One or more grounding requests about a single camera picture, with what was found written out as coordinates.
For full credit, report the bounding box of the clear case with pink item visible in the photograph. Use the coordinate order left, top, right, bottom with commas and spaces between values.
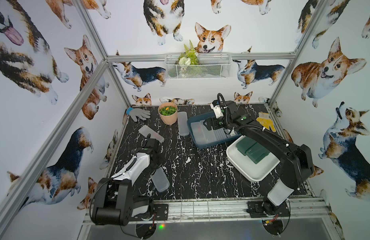
139, 125, 165, 144

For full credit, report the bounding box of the clear case with pencil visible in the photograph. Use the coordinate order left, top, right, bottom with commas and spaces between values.
203, 128, 217, 144

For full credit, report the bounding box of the clear rounded case front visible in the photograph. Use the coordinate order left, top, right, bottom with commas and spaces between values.
151, 167, 170, 193

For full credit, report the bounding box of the clear rounded case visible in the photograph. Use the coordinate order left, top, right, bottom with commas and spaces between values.
151, 167, 170, 193
178, 112, 190, 137

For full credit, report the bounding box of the clear rounded case back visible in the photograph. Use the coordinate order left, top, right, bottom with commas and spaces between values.
178, 112, 190, 137

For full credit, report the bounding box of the dark green case with pens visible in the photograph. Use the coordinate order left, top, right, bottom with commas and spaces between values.
236, 136, 257, 156

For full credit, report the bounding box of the clear case with red pen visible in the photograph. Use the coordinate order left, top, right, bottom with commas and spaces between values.
191, 122, 206, 145

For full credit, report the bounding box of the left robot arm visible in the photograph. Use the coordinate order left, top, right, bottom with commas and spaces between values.
90, 139, 170, 226

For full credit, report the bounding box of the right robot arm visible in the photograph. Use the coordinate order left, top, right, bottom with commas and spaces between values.
207, 94, 314, 216

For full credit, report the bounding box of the teal storage box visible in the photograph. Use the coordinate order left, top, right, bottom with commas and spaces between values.
187, 112, 241, 149

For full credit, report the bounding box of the white storage box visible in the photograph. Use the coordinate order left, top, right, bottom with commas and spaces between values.
226, 136, 280, 182

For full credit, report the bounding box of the yellow work glove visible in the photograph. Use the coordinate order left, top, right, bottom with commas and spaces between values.
256, 112, 276, 132

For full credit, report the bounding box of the grey work glove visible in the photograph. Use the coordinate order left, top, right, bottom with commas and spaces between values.
126, 107, 151, 122

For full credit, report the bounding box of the pink pot with green plant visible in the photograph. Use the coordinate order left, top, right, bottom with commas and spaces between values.
158, 103, 178, 126

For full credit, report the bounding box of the artificial fern with flower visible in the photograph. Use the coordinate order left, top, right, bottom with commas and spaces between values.
178, 41, 200, 76

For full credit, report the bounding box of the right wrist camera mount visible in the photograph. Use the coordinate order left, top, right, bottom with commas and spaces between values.
210, 103, 224, 119

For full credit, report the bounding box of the white wire wall basket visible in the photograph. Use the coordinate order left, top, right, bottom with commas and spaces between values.
165, 54, 233, 79

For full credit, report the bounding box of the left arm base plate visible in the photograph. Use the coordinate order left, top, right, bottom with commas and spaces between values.
141, 204, 169, 221

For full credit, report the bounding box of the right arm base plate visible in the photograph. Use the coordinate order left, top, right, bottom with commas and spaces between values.
246, 201, 290, 218

